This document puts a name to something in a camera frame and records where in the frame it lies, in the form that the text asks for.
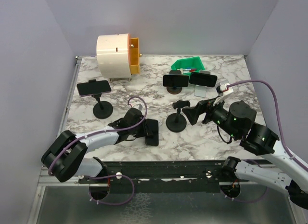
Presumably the phone on wooden stand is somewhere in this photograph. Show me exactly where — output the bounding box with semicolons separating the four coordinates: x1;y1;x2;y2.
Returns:
163;75;189;87

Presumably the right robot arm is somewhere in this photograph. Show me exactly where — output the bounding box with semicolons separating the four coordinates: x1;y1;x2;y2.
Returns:
182;100;308;209

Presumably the black phone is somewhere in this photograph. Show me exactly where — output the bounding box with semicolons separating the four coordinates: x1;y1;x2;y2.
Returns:
145;119;159;146

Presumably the orange drawer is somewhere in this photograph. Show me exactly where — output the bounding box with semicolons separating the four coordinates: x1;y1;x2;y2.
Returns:
129;38;140;74

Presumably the black phone stand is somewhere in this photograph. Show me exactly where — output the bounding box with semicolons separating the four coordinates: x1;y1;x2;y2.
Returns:
92;80;113;119
166;100;190;133

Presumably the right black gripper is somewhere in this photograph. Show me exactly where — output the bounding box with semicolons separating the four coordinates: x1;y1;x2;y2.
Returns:
182;93;240;139

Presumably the silver phone stand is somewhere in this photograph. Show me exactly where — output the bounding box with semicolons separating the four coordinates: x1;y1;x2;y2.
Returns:
194;70;211;97

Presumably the round wooden base stand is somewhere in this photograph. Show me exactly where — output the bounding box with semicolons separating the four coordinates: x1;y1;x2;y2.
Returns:
166;87;182;94

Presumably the green plastic bin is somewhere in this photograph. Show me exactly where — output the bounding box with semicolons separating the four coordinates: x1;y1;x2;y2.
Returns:
171;57;205;75

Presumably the white cylindrical drawer box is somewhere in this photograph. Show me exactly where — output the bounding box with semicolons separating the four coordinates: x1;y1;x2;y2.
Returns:
96;33;131;79

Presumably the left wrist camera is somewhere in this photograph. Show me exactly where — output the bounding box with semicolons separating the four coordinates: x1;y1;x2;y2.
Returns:
129;104;143;117

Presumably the black mounting rail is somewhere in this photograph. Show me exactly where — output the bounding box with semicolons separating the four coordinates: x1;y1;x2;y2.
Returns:
78;160;236;194

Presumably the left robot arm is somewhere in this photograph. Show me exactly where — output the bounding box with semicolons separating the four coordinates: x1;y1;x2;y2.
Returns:
41;108;159;183

